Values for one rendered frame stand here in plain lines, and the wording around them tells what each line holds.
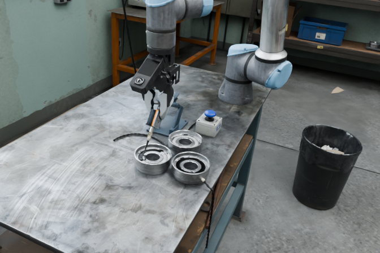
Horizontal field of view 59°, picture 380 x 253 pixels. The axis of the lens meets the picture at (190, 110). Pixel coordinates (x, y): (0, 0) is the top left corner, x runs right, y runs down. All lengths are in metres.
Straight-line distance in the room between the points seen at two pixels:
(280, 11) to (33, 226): 0.95
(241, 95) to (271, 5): 0.39
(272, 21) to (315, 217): 1.33
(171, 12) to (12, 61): 1.88
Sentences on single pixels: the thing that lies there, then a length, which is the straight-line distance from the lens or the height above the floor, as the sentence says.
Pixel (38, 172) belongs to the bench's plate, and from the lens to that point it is 0.99.
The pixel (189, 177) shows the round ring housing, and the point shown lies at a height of 0.83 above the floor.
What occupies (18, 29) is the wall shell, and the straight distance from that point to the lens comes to 2.60.
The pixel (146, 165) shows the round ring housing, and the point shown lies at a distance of 0.91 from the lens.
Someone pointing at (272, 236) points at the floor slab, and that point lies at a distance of 1.98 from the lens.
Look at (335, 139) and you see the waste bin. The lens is 2.30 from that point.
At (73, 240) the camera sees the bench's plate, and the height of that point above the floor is 0.80.
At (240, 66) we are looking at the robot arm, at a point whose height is 0.96.
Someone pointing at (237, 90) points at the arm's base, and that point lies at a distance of 1.37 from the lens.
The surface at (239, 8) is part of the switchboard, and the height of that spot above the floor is 0.66.
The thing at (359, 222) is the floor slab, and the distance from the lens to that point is 2.30.
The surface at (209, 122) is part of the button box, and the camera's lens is 1.12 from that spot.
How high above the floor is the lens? 1.37
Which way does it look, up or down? 26 degrees down
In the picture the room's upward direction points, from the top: 5 degrees clockwise
